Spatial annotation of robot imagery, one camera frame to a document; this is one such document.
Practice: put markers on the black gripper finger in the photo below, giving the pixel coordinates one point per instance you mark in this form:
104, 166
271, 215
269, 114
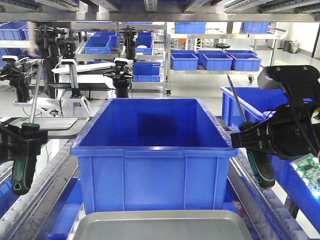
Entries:
21, 142

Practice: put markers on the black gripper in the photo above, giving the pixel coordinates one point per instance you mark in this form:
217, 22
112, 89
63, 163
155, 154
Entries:
289, 134

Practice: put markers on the green black screwdriver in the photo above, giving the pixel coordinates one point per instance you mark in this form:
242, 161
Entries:
24, 167
260, 165

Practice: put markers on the grey metal tray left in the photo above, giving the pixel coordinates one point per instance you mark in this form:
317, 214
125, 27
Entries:
62, 127

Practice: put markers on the grey metal tray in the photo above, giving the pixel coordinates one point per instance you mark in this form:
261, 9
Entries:
163, 225
62, 127

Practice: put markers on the grey metal tray front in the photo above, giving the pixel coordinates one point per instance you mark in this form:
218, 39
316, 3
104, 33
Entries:
163, 225

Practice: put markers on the green circuit board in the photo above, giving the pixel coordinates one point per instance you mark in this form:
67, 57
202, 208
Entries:
308, 169

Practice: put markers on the blue bin on rollers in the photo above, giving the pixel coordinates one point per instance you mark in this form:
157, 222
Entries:
140, 154

